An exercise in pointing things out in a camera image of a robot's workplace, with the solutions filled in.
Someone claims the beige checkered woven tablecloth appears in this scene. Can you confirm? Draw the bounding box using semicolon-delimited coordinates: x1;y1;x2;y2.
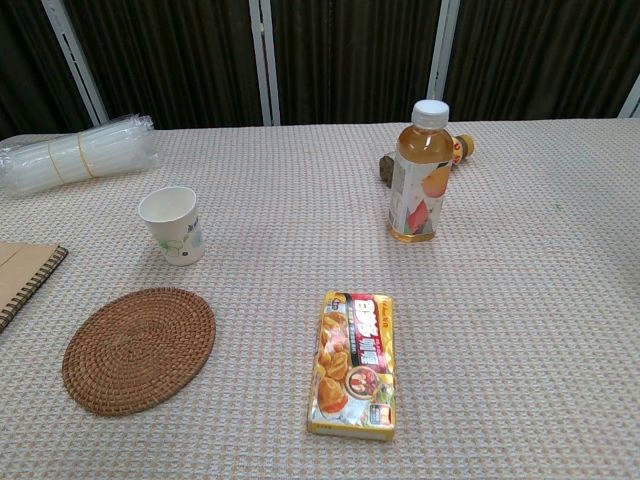
0;117;640;480

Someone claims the orange juice bottle white cap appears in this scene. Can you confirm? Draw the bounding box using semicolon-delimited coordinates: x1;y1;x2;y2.
388;98;455;246

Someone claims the white floral paper cup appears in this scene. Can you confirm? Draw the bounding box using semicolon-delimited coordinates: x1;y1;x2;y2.
138;186;207;267

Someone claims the small yellow-capped brown bottle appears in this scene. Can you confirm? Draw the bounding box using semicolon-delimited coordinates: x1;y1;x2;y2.
377;132;477;190

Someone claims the round woven rattan coaster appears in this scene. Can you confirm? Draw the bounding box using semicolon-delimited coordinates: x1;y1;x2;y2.
61;287;217;418

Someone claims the brown spiral-bound notebook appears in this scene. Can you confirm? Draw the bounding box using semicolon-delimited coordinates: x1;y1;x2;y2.
0;241;69;335

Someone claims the yellow curry food box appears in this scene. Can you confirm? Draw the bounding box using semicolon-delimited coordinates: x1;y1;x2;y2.
306;290;396;443

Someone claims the stack of clear plastic cups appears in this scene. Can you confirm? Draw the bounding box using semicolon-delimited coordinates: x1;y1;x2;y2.
0;114;160;200

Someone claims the white metal partition post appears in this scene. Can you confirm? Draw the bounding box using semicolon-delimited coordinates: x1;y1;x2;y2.
248;0;281;127
41;0;110;127
425;0;461;103
617;75;640;120

